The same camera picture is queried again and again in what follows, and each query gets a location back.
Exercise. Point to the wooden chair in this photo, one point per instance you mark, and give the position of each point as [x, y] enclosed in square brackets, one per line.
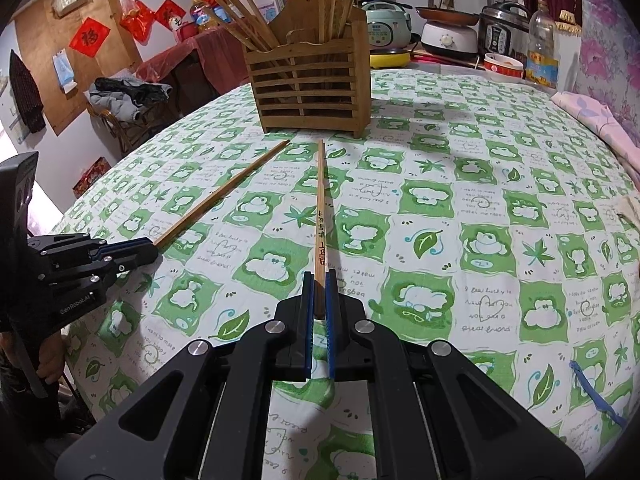
[127, 132]

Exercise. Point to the silver black pressure cooker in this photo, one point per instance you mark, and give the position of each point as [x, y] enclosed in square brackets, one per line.
[502, 30]

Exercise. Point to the blue ribbon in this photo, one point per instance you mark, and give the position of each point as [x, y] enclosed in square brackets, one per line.
[595, 392]

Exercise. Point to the slatted wooden chopstick holder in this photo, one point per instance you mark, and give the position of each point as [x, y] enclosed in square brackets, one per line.
[310, 90]

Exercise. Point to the brown frying pan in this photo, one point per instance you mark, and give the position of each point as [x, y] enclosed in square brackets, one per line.
[445, 15]

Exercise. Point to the yellow bowl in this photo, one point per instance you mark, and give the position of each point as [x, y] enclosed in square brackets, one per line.
[390, 60]

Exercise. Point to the pink floral cloth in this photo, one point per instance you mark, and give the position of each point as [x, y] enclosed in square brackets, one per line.
[612, 45]

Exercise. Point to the red and white bowl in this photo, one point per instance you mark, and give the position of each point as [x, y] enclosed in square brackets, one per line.
[502, 66]

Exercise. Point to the pile of grey clothes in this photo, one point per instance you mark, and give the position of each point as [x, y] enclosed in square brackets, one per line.
[125, 95]

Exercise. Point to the light green rice cooker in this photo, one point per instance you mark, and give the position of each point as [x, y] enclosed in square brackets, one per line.
[387, 25]

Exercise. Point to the red cloth covered table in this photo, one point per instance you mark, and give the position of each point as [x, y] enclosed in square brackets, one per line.
[200, 67]

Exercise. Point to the red paper decoration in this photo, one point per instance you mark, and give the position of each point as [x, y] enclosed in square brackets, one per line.
[170, 14]
[90, 37]

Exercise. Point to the red plastic bag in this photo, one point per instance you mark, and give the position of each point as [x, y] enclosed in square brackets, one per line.
[136, 17]

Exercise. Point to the person's left hand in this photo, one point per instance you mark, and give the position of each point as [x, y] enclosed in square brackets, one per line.
[52, 357]

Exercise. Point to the pink and yellow blanket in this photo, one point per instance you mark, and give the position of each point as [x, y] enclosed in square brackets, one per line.
[600, 120]

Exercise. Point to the red printed box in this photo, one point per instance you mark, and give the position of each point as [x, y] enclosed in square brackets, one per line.
[92, 177]

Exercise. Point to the white electric cooker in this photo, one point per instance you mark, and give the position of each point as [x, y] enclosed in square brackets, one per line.
[450, 40]

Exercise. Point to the clear plastic oil bottle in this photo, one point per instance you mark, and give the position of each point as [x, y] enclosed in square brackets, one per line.
[542, 55]

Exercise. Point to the wooden wall board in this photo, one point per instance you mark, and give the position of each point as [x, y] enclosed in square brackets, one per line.
[45, 60]

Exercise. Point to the wooden chopstick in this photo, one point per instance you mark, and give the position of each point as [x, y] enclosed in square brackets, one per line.
[225, 192]
[320, 210]

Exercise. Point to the dark hanging garment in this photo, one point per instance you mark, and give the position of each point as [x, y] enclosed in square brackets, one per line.
[27, 95]

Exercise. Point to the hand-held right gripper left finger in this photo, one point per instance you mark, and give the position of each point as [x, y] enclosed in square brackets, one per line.
[307, 325]

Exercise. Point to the bunch of wooden chopsticks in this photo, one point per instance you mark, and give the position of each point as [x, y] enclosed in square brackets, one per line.
[327, 0]

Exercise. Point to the blue and white packet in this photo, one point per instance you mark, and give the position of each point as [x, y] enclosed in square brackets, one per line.
[65, 67]

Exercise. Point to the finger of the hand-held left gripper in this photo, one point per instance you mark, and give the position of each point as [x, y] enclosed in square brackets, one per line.
[130, 250]
[100, 272]

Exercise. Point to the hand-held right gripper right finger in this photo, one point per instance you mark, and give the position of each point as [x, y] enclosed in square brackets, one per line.
[332, 325]

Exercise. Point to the person's dark clothing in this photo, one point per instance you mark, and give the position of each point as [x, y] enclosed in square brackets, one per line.
[30, 435]

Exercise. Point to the yellow oil bottle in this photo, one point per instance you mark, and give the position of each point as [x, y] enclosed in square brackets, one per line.
[204, 15]

